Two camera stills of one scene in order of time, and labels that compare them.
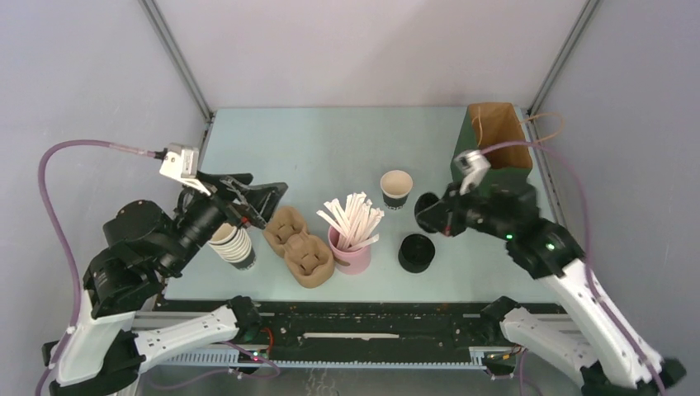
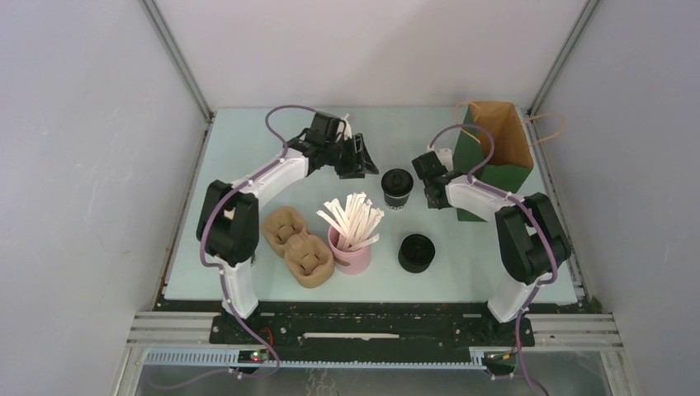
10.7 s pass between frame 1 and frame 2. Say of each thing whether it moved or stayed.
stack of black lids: stayed
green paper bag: stayed
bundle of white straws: stayed
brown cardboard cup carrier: stayed
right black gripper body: moved
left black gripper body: moved
